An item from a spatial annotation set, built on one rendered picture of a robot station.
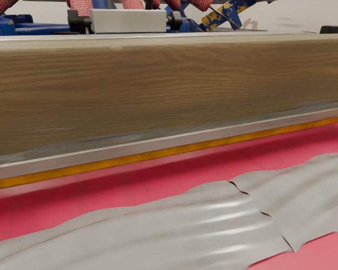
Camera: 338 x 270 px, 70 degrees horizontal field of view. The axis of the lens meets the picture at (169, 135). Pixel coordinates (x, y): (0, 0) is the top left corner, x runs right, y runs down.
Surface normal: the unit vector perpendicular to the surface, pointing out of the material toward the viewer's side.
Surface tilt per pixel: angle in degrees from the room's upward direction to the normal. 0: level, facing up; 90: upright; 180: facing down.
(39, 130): 90
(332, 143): 0
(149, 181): 0
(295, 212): 33
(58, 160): 90
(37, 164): 90
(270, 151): 0
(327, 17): 90
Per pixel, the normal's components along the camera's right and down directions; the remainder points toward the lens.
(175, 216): 0.11, -0.51
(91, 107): 0.36, 0.44
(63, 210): 0.02, -0.88
